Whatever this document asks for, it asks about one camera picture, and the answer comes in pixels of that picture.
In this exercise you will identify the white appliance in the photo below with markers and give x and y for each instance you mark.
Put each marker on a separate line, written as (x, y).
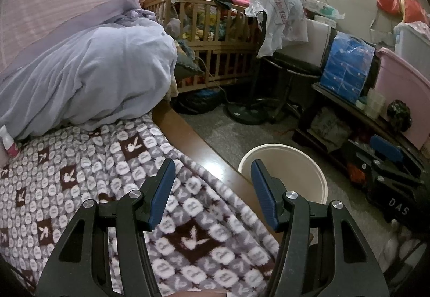
(317, 38)

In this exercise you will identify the white bucket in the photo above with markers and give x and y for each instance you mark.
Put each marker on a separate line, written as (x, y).
(295, 169)

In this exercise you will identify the clear plastic containers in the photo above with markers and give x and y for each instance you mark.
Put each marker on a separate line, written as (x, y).
(374, 104)

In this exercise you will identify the dark wooden cabinet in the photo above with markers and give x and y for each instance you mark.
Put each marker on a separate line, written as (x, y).
(379, 125)

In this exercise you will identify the wooden bed frame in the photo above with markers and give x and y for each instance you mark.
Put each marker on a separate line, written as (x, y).
(201, 146)

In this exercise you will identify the white storage bin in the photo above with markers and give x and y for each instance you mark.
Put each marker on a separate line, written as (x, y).
(411, 43)

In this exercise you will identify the pink plastic tub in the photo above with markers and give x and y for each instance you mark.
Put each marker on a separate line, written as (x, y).
(403, 89)

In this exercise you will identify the cream cloth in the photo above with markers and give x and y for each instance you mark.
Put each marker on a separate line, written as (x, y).
(172, 87)

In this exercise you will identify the pile of colourful clothes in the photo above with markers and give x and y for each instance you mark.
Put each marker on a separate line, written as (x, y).
(208, 23)

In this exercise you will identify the white green tissue pack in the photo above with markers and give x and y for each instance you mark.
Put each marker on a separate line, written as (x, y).
(322, 8)

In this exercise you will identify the white bottle pink label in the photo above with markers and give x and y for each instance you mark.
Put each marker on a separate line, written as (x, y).
(8, 146)

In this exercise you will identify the dark camouflage cap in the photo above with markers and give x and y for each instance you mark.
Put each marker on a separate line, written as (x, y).
(399, 115)

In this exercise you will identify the pink white cloth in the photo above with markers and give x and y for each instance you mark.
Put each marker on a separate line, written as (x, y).
(403, 246)

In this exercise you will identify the orange red bag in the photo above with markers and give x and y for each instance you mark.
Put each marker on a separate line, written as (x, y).
(356, 172)

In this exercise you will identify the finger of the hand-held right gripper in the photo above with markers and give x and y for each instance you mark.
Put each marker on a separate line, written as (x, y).
(388, 149)

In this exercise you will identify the black stool chrome legs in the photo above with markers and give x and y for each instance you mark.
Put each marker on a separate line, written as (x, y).
(295, 65)

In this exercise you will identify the wooden crib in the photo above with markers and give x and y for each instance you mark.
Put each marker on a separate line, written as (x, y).
(218, 46)

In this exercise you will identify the printed fleece blanket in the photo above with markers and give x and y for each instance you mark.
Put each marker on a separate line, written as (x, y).
(100, 162)

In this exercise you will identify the blue grey cloth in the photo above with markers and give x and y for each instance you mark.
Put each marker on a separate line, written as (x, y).
(188, 58)

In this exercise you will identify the white plastic bag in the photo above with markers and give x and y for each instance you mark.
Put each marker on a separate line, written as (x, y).
(278, 15)

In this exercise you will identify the beige printed bag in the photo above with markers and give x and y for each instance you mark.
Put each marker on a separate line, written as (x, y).
(331, 129)

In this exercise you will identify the blue grey quilt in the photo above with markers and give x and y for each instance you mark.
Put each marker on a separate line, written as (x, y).
(84, 75)

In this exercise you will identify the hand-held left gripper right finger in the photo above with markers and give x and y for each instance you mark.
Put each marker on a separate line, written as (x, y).
(263, 196)

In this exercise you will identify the black blue bag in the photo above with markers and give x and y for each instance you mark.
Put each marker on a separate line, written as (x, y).
(201, 102)

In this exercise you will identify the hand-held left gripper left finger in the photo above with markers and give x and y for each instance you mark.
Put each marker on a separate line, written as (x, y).
(163, 196)

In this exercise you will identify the black standing fan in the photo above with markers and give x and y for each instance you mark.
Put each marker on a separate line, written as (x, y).
(248, 114)

